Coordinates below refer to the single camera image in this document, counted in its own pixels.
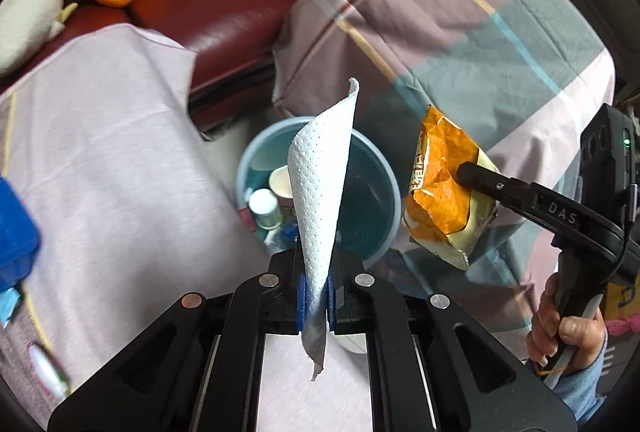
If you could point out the pinkish grey tablecloth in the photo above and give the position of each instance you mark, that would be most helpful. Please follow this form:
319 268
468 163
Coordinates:
125 162

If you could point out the small green white cup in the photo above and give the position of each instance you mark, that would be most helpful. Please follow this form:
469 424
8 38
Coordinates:
47 369

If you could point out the plaid blanket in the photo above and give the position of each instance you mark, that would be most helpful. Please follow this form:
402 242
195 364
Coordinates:
450 37

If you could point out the blue plastic container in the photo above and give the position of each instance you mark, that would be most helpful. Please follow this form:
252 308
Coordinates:
15 237

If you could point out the white paper cup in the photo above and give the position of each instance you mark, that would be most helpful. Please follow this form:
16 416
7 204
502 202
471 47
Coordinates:
281 184

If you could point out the person's right forearm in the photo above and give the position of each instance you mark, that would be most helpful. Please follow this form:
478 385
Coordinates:
582 394

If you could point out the light blue packet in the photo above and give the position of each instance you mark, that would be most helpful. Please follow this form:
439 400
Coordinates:
7 304

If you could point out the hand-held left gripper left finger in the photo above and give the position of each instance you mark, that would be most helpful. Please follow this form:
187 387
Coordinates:
301 307

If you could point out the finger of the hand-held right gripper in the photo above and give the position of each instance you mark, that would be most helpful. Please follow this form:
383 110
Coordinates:
495 187

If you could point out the white duck plush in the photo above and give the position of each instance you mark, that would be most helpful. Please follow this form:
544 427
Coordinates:
30 12

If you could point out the person's right hand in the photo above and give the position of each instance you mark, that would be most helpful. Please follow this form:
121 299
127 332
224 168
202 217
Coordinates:
570 334

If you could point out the white paper towel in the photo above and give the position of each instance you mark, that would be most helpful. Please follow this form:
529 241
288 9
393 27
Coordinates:
320 172

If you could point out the dark red leather sofa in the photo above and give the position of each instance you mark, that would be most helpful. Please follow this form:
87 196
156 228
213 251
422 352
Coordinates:
210 12

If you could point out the orange and cream snack bag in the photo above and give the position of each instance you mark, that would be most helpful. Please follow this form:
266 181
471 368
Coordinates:
435 192

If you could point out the blue round waste bin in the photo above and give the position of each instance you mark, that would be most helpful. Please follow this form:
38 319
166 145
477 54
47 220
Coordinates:
365 212

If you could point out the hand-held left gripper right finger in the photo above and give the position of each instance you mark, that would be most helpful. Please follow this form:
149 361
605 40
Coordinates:
331 302

